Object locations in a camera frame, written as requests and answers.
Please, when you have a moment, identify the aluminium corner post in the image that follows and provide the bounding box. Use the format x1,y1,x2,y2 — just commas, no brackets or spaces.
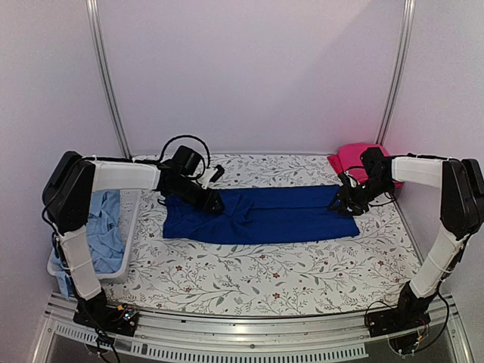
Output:
85,0,132,157
376,0,416,145

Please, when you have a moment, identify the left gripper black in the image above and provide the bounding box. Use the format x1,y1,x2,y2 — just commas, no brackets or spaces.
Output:
169,176,225,213

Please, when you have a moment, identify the left aluminium corner post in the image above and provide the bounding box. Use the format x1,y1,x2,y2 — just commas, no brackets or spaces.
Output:
85,0,132,157

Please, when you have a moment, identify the floral table mat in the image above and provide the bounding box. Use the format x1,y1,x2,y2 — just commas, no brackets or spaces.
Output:
96,152,424,317

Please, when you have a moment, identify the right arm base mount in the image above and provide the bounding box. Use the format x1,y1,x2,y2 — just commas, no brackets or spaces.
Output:
364,301,430,337

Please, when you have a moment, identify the light blue shirt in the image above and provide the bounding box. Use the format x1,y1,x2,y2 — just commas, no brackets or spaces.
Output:
51,190,126,299

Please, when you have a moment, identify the right aluminium corner post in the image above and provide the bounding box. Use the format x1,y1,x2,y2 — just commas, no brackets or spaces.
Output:
376,0,416,145

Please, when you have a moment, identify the white plastic laundry basket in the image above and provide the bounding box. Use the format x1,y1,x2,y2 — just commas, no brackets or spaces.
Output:
47,188,141,284

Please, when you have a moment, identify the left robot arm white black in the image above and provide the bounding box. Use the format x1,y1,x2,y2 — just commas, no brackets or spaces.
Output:
42,146,225,328

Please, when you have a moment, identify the folded pink garment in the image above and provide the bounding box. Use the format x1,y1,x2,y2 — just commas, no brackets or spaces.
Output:
327,143,389,187

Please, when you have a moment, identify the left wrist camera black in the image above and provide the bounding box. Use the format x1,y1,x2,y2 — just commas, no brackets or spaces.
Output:
172,145,202,176

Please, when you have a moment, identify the aluminium front rail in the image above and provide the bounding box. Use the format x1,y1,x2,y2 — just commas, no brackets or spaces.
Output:
29,294,475,362

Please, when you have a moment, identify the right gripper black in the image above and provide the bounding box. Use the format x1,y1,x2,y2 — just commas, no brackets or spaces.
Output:
327,176,393,216

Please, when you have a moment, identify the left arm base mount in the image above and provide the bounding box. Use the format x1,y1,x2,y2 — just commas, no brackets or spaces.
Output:
73,302,139,337

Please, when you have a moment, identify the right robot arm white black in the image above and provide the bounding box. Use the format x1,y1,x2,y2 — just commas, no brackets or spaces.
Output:
328,147,483,330

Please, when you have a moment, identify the blue printed t-shirt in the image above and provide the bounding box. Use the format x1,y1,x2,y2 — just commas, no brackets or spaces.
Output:
163,185,359,245

